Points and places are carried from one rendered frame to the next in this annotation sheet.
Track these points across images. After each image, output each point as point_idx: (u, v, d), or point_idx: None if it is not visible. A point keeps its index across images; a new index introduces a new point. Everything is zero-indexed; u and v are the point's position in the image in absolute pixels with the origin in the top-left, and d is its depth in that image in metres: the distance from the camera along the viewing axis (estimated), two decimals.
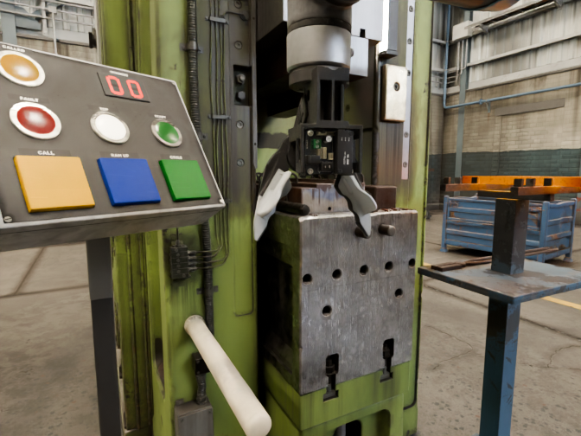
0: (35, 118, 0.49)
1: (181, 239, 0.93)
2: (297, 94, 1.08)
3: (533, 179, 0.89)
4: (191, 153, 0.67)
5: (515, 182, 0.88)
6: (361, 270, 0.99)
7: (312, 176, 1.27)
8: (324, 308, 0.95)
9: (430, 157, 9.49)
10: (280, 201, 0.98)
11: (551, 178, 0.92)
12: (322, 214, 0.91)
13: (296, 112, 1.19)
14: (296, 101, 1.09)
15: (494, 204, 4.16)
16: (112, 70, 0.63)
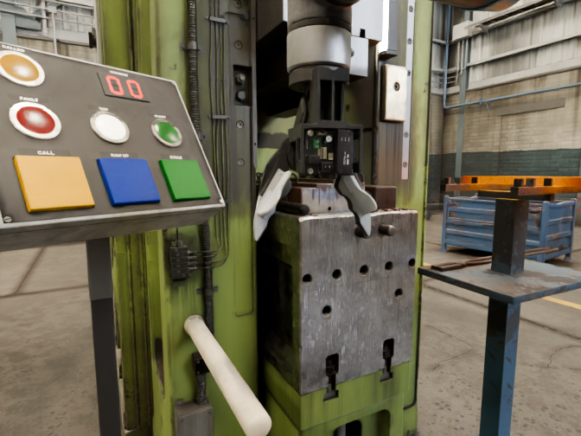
0: (35, 118, 0.49)
1: (181, 239, 0.93)
2: (297, 94, 1.08)
3: (533, 179, 0.89)
4: (191, 153, 0.67)
5: (515, 182, 0.88)
6: (361, 270, 0.99)
7: (312, 176, 1.27)
8: (324, 308, 0.95)
9: (430, 157, 9.49)
10: (280, 201, 0.98)
11: (551, 178, 0.92)
12: (322, 214, 0.91)
13: (296, 112, 1.19)
14: (296, 101, 1.09)
15: (494, 204, 4.16)
16: (112, 70, 0.62)
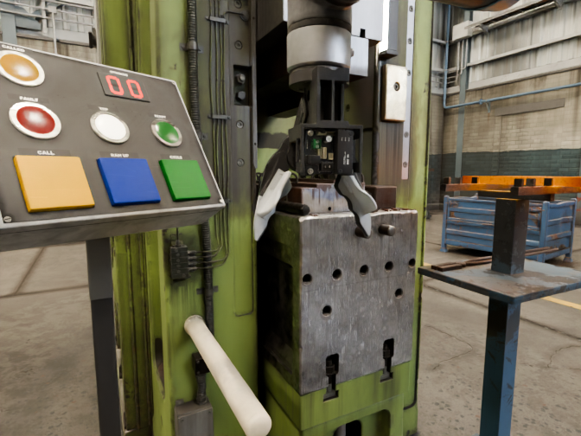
0: (35, 118, 0.49)
1: (181, 239, 0.93)
2: (297, 94, 1.08)
3: (533, 179, 0.89)
4: (191, 153, 0.67)
5: (515, 182, 0.88)
6: (361, 270, 0.99)
7: (312, 176, 1.27)
8: (324, 308, 0.95)
9: (430, 157, 9.48)
10: (280, 201, 0.98)
11: (551, 178, 0.92)
12: None
13: (296, 112, 1.19)
14: (296, 101, 1.09)
15: (494, 204, 4.16)
16: (112, 70, 0.62)
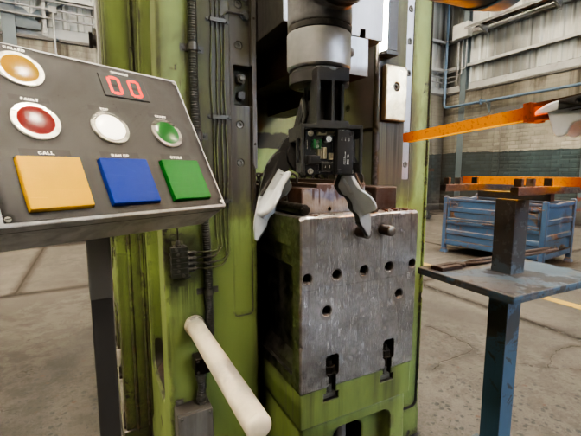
0: (35, 118, 0.49)
1: (181, 239, 0.93)
2: (297, 94, 1.08)
3: (533, 179, 0.89)
4: (191, 153, 0.67)
5: (515, 182, 0.88)
6: (361, 270, 0.99)
7: (312, 176, 1.27)
8: (324, 308, 0.95)
9: (430, 157, 9.49)
10: (280, 201, 0.98)
11: (551, 178, 0.92)
12: (323, 214, 0.91)
13: (296, 112, 1.19)
14: (296, 101, 1.09)
15: (494, 204, 4.16)
16: (112, 70, 0.62)
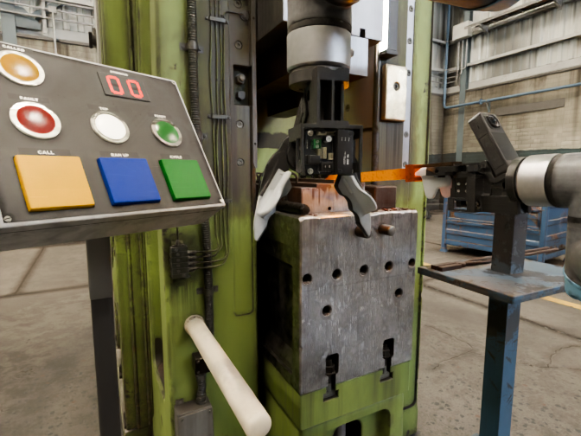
0: (35, 117, 0.49)
1: (181, 239, 0.93)
2: (297, 94, 1.08)
3: None
4: (191, 153, 0.67)
5: None
6: (361, 270, 0.99)
7: (312, 176, 1.27)
8: (324, 308, 0.95)
9: (430, 157, 9.49)
10: (280, 201, 0.98)
11: None
12: (322, 214, 0.91)
13: (296, 112, 1.19)
14: (296, 101, 1.09)
15: None
16: (112, 70, 0.63)
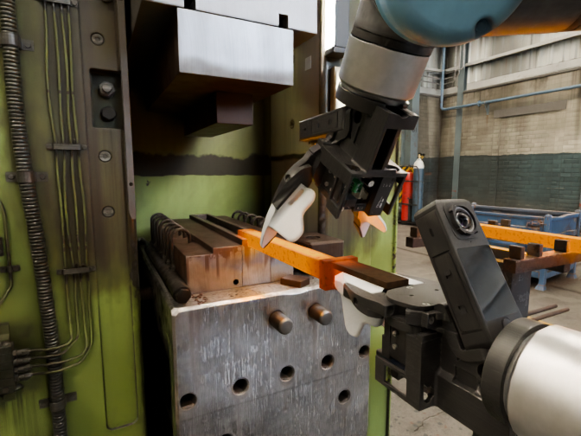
0: None
1: (6, 331, 0.61)
2: (205, 109, 0.77)
3: (538, 246, 0.57)
4: None
5: (511, 251, 0.57)
6: (286, 369, 0.67)
7: (243, 214, 0.95)
8: None
9: (427, 160, 9.17)
10: (165, 268, 0.66)
11: (565, 241, 0.61)
12: (218, 298, 0.60)
13: (216, 132, 0.88)
14: (205, 119, 0.77)
15: (492, 216, 3.85)
16: None
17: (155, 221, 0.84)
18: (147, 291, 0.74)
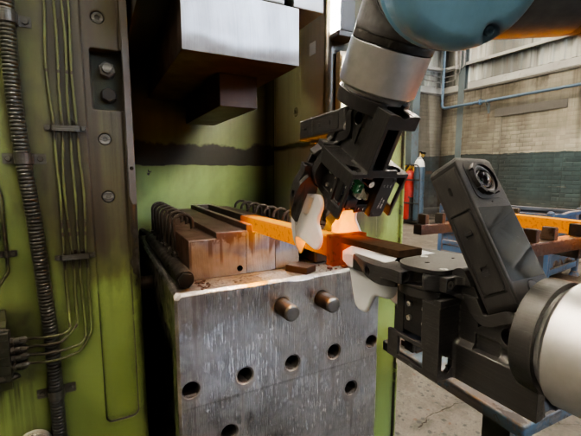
0: None
1: (3, 318, 0.60)
2: (207, 93, 0.75)
3: (553, 229, 0.55)
4: None
5: (526, 234, 0.55)
6: (291, 359, 0.65)
7: (245, 204, 0.93)
8: None
9: (428, 159, 9.15)
10: (167, 255, 0.64)
11: (580, 225, 0.59)
12: (221, 283, 0.58)
13: (218, 119, 0.86)
14: (207, 104, 0.75)
15: None
16: None
17: (156, 209, 0.82)
18: (148, 280, 0.72)
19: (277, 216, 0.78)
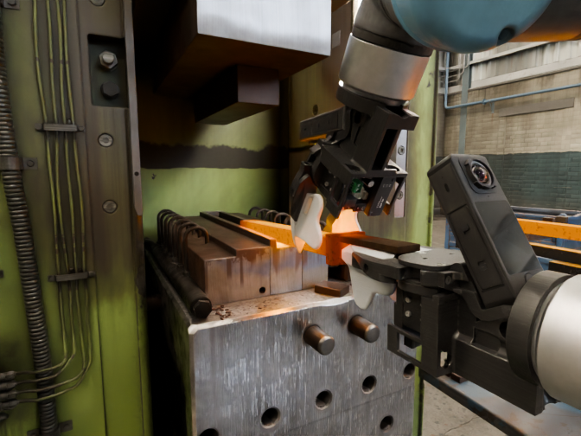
0: None
1: None
2: (222, 88, 0.66)
3: None
4: None
5: None
6: (322, 394, 0.57)
7: (261, 211, 0.85)
8: None
9: None
10: (178, 274, 0.56)
11: None
12: (243, 310, 0.49)
13: (232, 118, 0.77)
14: (221, 99, 0.67)
15: None
16: None
17: (162, 219, 0.74)
18: (155, 300, 0.64)
19: None
